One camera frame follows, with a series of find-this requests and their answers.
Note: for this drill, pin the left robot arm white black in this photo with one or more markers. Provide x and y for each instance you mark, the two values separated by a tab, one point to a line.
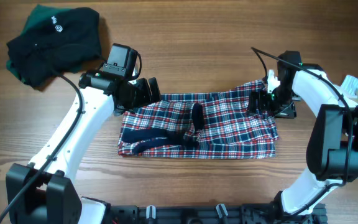
43	191

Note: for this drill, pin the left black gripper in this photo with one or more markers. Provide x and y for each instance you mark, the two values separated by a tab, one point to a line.
145	97

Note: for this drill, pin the plaid red navy white garment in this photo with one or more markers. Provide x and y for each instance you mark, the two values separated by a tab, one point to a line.
214	125

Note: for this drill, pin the dark green garment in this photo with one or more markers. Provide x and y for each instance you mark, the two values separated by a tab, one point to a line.
38	14

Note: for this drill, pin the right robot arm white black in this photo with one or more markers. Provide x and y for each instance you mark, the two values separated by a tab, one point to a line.
332	151

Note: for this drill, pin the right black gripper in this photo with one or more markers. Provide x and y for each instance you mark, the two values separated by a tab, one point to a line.
288	112

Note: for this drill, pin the black garment with white logo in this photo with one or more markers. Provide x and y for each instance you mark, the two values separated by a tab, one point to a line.
58	44

